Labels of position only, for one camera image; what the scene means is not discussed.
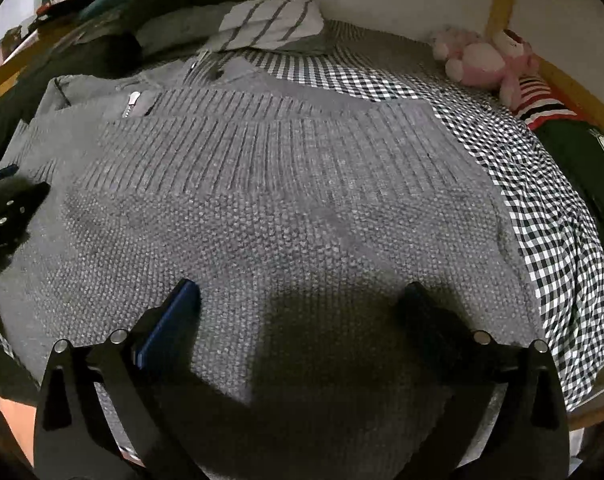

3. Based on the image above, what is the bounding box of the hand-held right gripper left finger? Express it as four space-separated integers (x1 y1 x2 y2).
32 278 208 480

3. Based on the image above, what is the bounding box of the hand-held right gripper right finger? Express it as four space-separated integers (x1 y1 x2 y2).
399 281 570 480

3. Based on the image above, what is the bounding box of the grey knit sweater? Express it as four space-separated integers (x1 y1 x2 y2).
0 55 543 480

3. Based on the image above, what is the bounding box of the dark clothes pile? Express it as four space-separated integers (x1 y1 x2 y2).
0 0 278 161

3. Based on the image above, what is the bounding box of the black white checked bed sheet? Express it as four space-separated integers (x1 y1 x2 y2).
0 20 604 411

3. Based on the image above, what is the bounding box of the teal cloth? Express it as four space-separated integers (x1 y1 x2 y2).
79 0 148 18

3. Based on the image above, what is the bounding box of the dark green garment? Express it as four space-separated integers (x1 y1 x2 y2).
532 120 604 266

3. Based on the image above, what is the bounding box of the dark grey fleece garment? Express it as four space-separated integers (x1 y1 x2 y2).
134 2 333 56

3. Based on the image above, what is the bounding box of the red white striped cloth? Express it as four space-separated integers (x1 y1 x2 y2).
512 75 583 131

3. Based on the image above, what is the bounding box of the pink plush toy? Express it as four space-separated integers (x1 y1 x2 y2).
432 27 540 106

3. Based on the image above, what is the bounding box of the grey white striped garment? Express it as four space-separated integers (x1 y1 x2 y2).
217 0 325 53

